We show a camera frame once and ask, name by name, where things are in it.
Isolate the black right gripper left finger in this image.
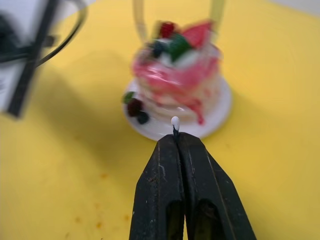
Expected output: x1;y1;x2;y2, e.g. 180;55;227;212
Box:
128;133;186;240

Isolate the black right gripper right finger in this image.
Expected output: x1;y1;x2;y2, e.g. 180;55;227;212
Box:
177;132;257;240

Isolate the black matchstick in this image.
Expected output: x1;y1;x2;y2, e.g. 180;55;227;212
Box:
170;116;181;142

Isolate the thin green candle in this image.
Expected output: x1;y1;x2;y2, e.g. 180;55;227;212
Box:
209;0;226;36

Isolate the white Handmade matchbox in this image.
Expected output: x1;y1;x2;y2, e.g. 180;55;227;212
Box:
0;0;62;119

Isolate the pink layered strawberry cake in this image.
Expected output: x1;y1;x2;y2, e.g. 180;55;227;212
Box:
131;21;225;126

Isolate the yellow table mat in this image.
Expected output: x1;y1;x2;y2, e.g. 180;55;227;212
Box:
0;0;320;240

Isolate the white round plate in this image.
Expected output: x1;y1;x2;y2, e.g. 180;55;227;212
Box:
121;74;233;141

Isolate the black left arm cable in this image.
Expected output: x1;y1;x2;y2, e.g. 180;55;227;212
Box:
0;4;89;68

